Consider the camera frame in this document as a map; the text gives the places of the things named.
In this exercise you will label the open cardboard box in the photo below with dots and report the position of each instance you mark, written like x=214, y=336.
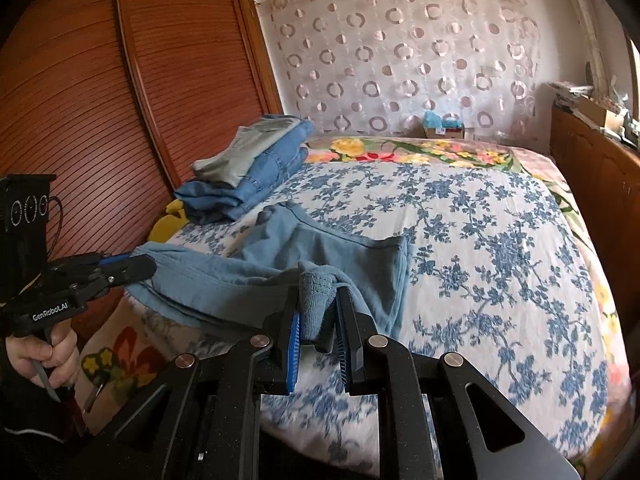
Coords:
x=600, y=114

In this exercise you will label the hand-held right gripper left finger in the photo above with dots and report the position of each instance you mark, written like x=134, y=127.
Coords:
x=294, y=355

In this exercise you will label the person's left forearm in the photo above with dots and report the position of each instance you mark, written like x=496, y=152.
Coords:
x=25, y=420

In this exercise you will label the blue floral bed sheet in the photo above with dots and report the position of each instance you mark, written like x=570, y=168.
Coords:
x=475, y=240

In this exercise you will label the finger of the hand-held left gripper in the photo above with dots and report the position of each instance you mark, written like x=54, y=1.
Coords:
x=130, y=269

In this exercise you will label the stack of papers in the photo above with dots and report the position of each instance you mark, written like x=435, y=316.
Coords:
x=567, y=91

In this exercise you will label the folded grey pants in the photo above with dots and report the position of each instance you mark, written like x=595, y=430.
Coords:
x=245, y=155

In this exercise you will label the person's left hand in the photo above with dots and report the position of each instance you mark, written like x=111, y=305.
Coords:
x=50, y=360

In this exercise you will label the folded blue denim jeans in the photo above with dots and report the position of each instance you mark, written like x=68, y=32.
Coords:
x=277, y=165

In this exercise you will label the wooden cabinet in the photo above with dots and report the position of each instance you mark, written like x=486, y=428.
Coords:
x=595, y=175

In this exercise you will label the folded dark blue pants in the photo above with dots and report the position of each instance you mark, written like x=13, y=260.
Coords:
x=210, y=200

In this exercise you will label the yellow plush toy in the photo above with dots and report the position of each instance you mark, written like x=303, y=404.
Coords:
x=162, y=227

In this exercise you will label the wooden wardrobe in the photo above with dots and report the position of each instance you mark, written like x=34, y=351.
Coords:
x=150, y=85

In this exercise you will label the small cardboard box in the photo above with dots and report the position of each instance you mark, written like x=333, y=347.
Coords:
x=445, y=132

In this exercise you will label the blue plastic bag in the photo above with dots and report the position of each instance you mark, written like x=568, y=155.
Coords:
x=440, y=120

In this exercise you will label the colourful floral blanket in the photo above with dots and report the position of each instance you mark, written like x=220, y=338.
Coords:
x=400, y=150

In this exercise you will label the circle-patterned curtain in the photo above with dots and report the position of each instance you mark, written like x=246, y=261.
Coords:
x=400, y=50

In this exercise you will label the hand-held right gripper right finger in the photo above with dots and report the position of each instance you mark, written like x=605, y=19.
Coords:
x=346, y=355

